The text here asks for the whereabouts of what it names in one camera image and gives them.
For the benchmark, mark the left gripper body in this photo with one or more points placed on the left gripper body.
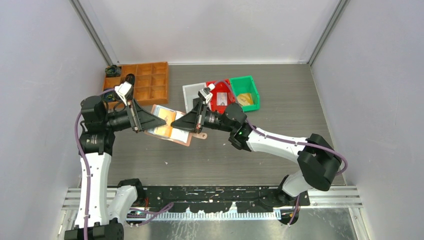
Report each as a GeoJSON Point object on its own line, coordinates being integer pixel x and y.
{"type": "Point", "coordinates": [122, 120]}

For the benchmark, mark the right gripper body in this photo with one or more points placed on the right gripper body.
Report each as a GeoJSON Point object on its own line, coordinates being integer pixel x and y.
{"type": "Point", "coordinates": [210, 119]}

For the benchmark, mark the pink leather card holder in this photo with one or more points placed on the pink leather card holder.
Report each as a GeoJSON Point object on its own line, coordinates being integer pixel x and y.
{"type": "Point", "coordinates": [168, 133]}

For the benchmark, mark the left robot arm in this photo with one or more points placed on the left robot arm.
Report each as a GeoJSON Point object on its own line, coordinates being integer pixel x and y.
{"type": "Point", "coordinates": [96, 219]}

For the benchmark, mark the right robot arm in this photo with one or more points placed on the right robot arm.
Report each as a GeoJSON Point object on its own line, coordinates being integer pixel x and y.
{"type": "Point", "coordinates": [317, 161]}

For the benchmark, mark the black card in white bin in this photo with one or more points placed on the black card in white bin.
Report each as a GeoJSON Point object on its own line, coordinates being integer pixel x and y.
{"type": "Point", "coordinates": [195, 101]}

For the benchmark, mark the card in red bin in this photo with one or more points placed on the card in red bin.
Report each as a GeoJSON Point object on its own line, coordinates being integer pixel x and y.
{"type": "Point", "coordinates": [221, 99]}

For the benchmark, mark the gold card in green bin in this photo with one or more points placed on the gold card in green bin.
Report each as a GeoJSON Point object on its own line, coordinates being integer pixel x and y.
{"type": "Point", "coordinates": [245, 99]}

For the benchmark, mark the red plastic bin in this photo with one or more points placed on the red plastic bin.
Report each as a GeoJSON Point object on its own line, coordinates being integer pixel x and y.
{"type": "Point", "coordinates": [221, 87]}

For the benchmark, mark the white plastic bin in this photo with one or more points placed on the white plastic bin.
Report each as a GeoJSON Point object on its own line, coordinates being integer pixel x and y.
{"type": "Point", "coordinates": [190, 92]}

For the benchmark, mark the orange compartment tray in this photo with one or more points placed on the orange compartment tray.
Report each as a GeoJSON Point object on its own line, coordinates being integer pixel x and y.
{"type": "Point", "coordinates": [151, 81]}

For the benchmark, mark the green plastic bin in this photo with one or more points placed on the green plastic bin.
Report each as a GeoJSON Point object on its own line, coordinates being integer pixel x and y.
{"type": "Point", "coordinates": [244, 84]}

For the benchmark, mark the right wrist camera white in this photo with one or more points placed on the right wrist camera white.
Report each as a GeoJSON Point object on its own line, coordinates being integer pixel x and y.
{"type": "Point", "coordinates": [206, 93]}

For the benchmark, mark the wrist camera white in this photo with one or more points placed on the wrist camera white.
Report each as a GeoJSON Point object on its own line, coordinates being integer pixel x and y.
{"type": "Point", "coordinates": [123, 91]}
{"type": "Point", "coordinates": [206, 93]}

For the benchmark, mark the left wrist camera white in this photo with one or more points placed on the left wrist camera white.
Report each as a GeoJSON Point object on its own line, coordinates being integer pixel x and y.
{"type": "Point", "coordinates": [123, 91]}

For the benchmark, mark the black coiled strap small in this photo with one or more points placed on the black coiled strap small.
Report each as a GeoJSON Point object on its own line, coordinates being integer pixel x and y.
{"type": "Point", "coordinates": [130, 78]}

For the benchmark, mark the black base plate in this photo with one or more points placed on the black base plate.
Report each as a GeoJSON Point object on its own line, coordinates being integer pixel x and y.
{"type": "Point", "coordinates": [212, 199]}

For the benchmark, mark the aluminium rail front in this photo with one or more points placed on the aluminium rail front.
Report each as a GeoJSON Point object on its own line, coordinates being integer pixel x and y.
{"type": "Point", "coordinates": [340, 197]}

